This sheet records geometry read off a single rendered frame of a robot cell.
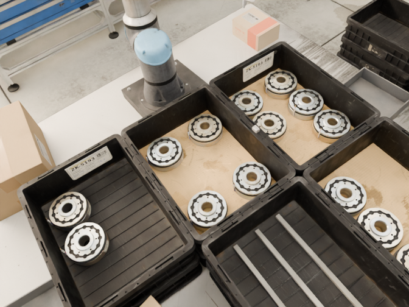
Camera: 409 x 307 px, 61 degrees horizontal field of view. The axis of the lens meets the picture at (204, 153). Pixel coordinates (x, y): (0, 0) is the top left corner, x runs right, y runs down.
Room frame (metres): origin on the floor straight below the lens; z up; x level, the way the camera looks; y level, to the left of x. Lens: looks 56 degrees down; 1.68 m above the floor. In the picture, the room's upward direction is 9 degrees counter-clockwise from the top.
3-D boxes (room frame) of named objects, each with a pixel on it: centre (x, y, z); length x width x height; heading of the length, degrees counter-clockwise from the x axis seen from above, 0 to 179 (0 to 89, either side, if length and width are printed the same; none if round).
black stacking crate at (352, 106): (0.65, -0.26, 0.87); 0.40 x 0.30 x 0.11; 27
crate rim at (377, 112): (0.65, -0.26, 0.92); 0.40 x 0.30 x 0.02; 27
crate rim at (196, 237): (0.52, 0.00, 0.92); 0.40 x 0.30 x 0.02; 27
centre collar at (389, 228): (0.27, -0.39, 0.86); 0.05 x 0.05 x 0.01
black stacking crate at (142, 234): (0.38, 0.27, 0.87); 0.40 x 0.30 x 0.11; 27
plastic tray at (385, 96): (0.74, -0.57, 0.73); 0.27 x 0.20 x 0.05; 123
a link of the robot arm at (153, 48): (0.94, 0.11, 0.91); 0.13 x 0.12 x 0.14; 15
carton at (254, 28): (1.22, -0.29, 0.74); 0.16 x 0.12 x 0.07; 31
